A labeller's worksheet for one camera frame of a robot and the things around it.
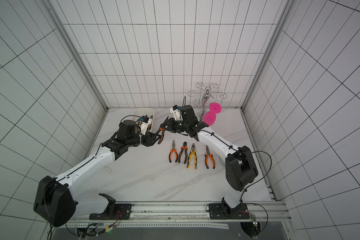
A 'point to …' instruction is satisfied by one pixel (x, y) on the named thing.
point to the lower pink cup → (209, 118)
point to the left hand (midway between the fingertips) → (156, 138)
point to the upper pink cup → (215, 107)
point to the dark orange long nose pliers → (163, 130)
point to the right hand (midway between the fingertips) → (156, 128)
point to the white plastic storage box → (139, 112)
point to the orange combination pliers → (173, 147)
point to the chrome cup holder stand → (205, 95)
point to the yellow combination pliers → (193, 151)
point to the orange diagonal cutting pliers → (185, 147)
